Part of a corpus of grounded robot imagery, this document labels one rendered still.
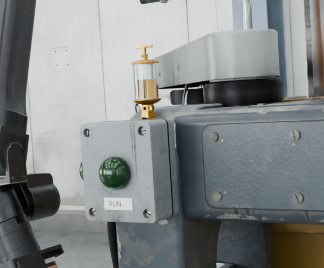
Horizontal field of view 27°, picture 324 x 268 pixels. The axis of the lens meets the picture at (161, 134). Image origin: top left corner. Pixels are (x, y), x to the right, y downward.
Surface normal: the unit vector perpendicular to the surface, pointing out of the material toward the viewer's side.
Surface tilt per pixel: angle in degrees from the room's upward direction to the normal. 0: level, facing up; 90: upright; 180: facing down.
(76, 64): 90
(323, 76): 90
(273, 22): 90
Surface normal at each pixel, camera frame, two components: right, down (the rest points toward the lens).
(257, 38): 0.31, 0.03
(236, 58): -0.22, 0.07
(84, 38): -0.48, 0.07
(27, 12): 0.88, -0.07
